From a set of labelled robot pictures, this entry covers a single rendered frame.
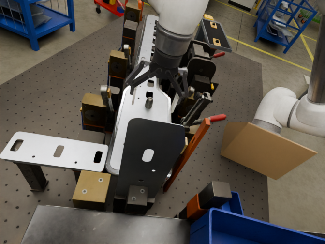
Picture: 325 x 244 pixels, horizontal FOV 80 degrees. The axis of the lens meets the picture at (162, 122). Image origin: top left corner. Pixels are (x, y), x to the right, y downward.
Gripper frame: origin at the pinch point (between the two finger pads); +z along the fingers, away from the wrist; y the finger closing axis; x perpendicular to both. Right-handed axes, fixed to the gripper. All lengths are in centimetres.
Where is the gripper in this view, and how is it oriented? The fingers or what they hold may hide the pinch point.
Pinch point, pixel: (153, 103)
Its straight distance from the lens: 65.8
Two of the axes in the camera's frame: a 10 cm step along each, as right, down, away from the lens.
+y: -9.7, -1.8, -1.7
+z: -2.4, 6.5, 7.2
